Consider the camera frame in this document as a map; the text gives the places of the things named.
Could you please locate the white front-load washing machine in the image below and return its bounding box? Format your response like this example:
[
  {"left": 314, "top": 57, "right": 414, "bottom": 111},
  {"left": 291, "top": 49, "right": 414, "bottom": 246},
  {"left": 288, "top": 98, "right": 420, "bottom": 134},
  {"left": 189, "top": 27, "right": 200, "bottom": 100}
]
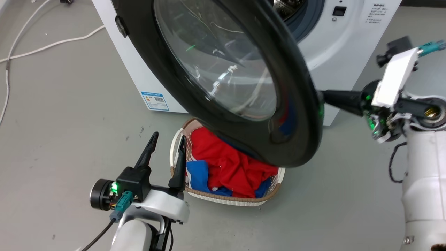
[{"left": 91, "top": 0, "right": 403, "bottom": 127}]

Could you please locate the red garment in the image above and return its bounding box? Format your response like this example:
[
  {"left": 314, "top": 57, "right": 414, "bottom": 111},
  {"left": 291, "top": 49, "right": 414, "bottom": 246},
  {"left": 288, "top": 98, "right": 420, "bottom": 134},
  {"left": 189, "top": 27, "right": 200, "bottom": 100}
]
[{"left": 190, "top": 126, "right": 279, "bottom": 198}]

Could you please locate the blue white garment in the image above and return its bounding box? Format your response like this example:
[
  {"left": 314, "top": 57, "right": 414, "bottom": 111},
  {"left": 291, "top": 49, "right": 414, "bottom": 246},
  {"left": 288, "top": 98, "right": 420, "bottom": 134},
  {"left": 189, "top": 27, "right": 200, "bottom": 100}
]
[{"left": 185, "top": 160, "right": 277, "bottom": 198}]

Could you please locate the blue energy label sticker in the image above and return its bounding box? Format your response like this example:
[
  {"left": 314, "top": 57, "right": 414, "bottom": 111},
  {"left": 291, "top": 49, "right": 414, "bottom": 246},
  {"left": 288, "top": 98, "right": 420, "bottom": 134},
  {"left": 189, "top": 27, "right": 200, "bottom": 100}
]
[{"left": 141, "top": 91, "right": 170, "bottom": 112}]

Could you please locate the black round glass washer door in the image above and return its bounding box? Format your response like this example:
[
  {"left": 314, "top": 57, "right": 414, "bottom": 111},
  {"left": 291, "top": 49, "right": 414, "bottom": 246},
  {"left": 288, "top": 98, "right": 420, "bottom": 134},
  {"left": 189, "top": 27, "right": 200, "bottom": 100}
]
[{"left": 111, "top": 0, "right": 324, "bottom": 168}]

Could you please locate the white brown woven laundry basket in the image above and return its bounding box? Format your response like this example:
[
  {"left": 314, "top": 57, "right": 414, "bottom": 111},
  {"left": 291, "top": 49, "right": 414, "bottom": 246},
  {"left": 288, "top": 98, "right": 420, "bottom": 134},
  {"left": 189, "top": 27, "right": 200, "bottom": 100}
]
[{"left": 170, "top": 118, "right": 286, "bottom": 207}]

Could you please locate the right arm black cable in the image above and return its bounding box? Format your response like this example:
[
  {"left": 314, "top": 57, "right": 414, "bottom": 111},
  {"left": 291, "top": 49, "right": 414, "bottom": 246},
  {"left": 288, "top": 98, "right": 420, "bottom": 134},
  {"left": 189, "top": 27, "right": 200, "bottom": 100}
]
[{"left": 388, "top": 141, "right": 409, "bottom": 184}]

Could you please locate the steel washer drum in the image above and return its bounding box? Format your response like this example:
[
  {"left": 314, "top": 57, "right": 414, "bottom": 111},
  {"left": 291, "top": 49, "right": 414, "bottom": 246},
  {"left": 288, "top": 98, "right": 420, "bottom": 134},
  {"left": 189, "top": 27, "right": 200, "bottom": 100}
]
[{"left": 273, "top": 0, "right": 309, "bottom": 21}]

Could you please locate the thin white floor cable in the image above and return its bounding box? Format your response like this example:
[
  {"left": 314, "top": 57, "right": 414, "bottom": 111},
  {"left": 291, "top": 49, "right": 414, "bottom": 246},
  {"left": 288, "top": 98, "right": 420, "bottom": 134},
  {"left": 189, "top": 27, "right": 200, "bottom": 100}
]
[{"left": 0, "top": 0, "right": 53, "bottom": 127}]

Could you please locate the grey rubber door gasket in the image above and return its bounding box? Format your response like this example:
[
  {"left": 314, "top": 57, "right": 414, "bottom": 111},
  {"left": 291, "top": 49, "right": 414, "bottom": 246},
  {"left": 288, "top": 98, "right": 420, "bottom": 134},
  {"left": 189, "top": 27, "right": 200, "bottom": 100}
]
[{"left": 279, "top": 0, "right": 325, "bottom": 43}]

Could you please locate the thick white floor cable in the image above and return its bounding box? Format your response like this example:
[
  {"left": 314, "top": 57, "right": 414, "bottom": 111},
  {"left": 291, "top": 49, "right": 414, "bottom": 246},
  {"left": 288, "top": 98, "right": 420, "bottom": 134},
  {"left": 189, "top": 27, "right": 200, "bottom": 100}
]
[{"left": 0, "top": 24, "right": 106, "bottom": 64}]

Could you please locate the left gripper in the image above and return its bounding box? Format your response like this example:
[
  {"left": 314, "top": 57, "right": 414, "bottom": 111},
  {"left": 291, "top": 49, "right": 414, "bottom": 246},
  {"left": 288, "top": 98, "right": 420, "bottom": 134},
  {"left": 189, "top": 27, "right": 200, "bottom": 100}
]
[{"left": 90, "top": 131, "right": 190, "bottom": 224}]

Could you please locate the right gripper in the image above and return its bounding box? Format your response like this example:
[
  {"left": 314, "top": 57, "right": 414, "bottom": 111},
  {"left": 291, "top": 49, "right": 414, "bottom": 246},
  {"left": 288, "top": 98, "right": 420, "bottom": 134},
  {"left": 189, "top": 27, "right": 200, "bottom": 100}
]
[{"left": 318, "top": 47, "right": 425, "bottom": 144}]

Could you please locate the left arm teal plug cable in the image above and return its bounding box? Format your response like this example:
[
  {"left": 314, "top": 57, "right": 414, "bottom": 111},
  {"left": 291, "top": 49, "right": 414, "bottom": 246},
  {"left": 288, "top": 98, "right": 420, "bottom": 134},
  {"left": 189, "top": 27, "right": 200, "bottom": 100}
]
[{"left": 79, "top": 191, "right": 134, "bottom": 251}]

